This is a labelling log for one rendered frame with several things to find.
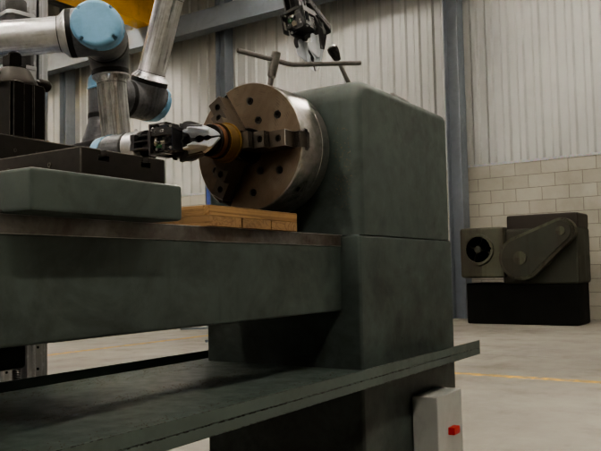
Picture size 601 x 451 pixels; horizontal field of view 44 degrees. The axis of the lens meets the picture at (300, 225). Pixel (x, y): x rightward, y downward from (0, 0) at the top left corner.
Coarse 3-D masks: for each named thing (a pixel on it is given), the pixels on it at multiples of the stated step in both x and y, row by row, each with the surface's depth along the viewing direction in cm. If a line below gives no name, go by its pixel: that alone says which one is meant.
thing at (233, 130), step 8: (216, 128) 165; (224, 128) 167; (232, 128) 169; (224, 136) 165; (232, 136) 167; (240, 136) 169; (216, 144) 173; (224, 144) 165; (232, 144) 167; (240, 144) 169; (208, 152) 166; (216, 152) 165; (224, 152) 167; (232, 152) 168; (240, 152) 172; (224, 160) 171; (232, 160) 170
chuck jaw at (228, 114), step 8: (216, 104) 180; (224, 104) 179; (232, 104) 182; (216, 112) 179; (224, 112) 176; (232, 112) 179; (216, 120) 177; (224, 120) 174; (232, 120) 176; (240, 120) 180; (240, 128) 177
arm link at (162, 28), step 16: (160, 0) 224; (176, 0) 225; (160, 16) 225; (176, 16) 227; (160, 32) 226; (144, 48) 228; (160, 48) 227; (144, 64) 228; (160, 64) 229; (144, 80) 227; (160, 80) 230; (144, 96) 227; (160, 96) 231; (144, 112) 229; (160, 112) 233
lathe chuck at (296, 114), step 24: (240, 96) 180; (264, 96) 177; (288, 96) 175; (264, 120) 176; (288, 120) 172; (312, 120) 176; (312, 144) 174; (264, 168) 176; (288, 168) 172; (312, 168) 176; (240, 192) 179; (264, 192) 175; (288, 192) 174
